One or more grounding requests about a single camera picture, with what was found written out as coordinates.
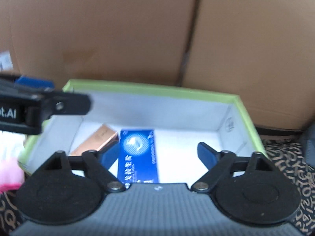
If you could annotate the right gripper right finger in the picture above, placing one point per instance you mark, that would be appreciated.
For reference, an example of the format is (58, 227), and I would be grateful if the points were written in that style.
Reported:
(219, 165)

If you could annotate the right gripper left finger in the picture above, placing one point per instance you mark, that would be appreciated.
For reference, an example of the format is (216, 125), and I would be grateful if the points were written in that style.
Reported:
(97, 165)

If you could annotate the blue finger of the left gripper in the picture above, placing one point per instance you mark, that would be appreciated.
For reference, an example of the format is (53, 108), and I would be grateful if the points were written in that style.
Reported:
(34, 82)

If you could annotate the copper gold small box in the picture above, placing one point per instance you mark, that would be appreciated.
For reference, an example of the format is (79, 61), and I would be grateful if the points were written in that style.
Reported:
(92, 138)

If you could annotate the white shipping label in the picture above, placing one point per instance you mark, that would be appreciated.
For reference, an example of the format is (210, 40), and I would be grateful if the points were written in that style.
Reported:
(5, 61)

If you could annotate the light green cardboard box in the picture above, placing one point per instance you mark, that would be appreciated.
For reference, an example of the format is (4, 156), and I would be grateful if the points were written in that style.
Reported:
(180, 118)

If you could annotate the black tan lettered mat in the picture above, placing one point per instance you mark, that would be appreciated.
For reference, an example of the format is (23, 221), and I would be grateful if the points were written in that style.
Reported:
(287, 156)

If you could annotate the large brown cardboard box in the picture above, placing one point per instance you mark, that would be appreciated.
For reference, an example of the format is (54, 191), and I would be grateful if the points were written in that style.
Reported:
(261, 50)

